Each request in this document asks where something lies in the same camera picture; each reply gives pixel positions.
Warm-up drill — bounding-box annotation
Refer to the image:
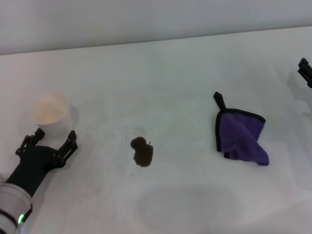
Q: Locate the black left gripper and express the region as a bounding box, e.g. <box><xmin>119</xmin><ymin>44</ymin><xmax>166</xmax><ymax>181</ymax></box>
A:
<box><xmin>5</xmin><ymin>127</ymin><xmax>79</xmax><ymax>198</ymax></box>

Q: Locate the white paper cup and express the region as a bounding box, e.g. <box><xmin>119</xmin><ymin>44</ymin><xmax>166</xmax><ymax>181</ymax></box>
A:
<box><xmin>31</xmin><ymin>92</ymin><xmax>74</xmax><ymax>139</ymax></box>

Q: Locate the purple rag with black trim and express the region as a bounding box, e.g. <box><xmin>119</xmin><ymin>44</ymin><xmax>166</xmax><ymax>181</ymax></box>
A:
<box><xmin>214</xmin><ymin>91</ymin><xmax>271</xmax><ymax>167</ymax></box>

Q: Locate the black water stain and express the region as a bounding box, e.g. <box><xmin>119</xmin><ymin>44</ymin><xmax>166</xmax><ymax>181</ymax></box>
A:
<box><xmin>130</xmin><ymin>136</ymin><xmax>154</xmax><ymax>168</ymax></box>

